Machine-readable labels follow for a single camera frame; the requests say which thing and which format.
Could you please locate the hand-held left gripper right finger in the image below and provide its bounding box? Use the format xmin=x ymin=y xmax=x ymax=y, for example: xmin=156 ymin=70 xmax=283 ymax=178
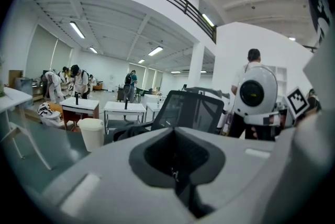
xmin=175 ymin=127 xmax=283 ymax=224

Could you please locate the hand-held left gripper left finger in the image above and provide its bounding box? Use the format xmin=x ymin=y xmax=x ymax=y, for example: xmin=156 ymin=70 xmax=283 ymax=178
xmin=41 ymin=126 xmax=197 ymax=224

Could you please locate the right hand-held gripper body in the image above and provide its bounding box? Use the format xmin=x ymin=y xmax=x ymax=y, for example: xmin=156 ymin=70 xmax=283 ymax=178
xmin=264 ymin=33 xmax=335 ymax=224

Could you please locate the black garment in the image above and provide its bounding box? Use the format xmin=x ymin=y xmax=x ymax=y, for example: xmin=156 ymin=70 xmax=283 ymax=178
xmin=113 ymin=123 xmax=155 ymax=143

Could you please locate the black mesh office chair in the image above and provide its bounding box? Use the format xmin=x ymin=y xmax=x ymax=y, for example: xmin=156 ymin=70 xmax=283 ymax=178
xmin=112 ymin=89 xmax=226 ymax=141

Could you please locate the white waste bin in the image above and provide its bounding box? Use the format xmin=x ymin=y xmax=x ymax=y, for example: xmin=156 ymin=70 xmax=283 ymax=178
xmin=77 ymin=118 xmax=105 ymax=153

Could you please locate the white shelf unit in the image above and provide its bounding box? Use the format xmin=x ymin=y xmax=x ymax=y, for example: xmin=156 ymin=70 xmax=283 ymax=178
xmin=266 ymin=65 xmax=288 ymax=104

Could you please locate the white round wearable device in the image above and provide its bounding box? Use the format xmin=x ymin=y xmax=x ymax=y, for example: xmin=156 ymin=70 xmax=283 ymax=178
xmin=233 ymin=65 xmax=283 ymax=127

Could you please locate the white desk with brown side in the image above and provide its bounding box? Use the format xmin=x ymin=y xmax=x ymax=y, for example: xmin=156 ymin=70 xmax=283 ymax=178
xmin=60 ymin=96 xmax=101 ymax=131

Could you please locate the black and white striped cloth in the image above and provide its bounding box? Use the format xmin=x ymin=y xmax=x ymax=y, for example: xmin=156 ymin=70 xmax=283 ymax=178
xmin=37 ymin=102 xmax=62 ymax=127

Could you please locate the white curved table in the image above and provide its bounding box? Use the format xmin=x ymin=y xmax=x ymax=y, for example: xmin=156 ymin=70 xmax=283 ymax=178
xmin=0 ymin=86 xmax=52 ymax=171

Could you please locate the plain cardboard box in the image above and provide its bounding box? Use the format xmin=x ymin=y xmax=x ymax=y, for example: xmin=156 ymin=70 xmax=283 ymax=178
xmin=8 ymin=69 xmax=24 ymax=88

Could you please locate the white desk with metal frame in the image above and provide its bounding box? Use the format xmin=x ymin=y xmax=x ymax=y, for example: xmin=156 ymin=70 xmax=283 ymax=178
xmin=103 ymin=100 xmax=147 ymax=135
xmin=144 ymin=94 xmax=169 ymax=122

